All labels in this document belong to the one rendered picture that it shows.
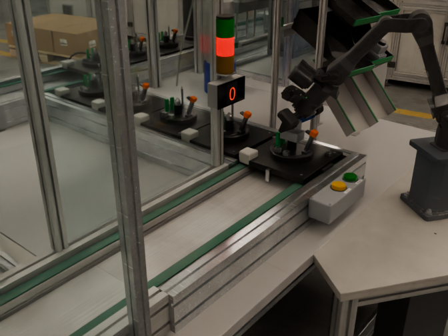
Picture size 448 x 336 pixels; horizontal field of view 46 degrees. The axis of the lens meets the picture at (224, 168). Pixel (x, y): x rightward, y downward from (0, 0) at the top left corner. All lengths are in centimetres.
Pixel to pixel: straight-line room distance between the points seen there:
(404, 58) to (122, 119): 500
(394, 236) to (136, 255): 84
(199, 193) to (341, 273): 45
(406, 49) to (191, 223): 446
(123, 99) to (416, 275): 90
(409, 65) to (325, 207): 431
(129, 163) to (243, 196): 75
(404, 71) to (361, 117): 382
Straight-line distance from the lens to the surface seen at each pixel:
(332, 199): 148
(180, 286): 115
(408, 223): 162
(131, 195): 87
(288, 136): 165
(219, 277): 123
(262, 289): 130
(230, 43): 147
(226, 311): 124
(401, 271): 142
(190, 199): 149
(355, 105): 192
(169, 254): 132
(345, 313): 139
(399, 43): 566
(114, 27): 77
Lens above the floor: 168
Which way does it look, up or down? 27 degrees down
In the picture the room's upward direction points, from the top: straight up
